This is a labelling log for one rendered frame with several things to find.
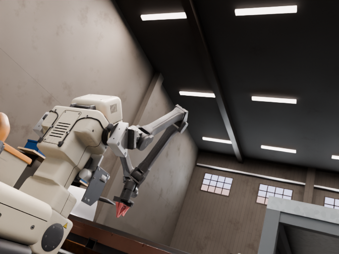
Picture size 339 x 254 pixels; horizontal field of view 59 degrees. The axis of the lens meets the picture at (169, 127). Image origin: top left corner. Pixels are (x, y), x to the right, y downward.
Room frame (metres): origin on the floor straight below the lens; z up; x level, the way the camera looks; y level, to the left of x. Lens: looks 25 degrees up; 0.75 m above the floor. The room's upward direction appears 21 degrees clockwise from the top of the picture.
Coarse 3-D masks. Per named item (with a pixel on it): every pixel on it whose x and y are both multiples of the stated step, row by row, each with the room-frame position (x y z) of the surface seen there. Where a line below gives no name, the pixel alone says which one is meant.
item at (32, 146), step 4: (28, 140) 5.27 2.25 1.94; (32, 140) 5.22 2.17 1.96; (28, 144) 5.26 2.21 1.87; (32, 144) 5.21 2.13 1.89; (36, 144) 5.17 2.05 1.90; (28, 148) 5.23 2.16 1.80; (32, 148) 5.18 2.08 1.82; (36, 148) 5.14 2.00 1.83; (40, 152) 5.18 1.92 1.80; (44, 156) 5.29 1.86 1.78
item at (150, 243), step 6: (72, 216) 1.73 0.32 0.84; (84, 222) 1.68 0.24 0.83; (90, 222) 1.66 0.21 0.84; (102, 228) 1.62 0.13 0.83; (108, 228) 1.60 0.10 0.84; (120, 234) 1.56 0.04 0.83; (126, 234) 1.54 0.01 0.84; (138, 240) 1.50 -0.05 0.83; (144, 240) 1.48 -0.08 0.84; (150, 240) 1.47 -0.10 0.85; (156, 246) 1.45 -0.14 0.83; (162, 246) 1.43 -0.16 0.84; (168, 246) 1.42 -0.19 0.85; (174, 252) 1.40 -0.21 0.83; (180, 252) 1.38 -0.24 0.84; (186, 252) 1.37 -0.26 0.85
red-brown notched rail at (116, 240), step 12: (72, 228) 1.66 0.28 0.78; (84, 228) 1.62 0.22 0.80; (96, 228) 1.58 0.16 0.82; (108, 240) 1.53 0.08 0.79; (120, 240) 1.50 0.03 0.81; (132, 240) 1.47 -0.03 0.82; (132, 252) 1.45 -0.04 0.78; (144, 252) 1.42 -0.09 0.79; (156, 252) 1.39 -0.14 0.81; (168, 252) 1.36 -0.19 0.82
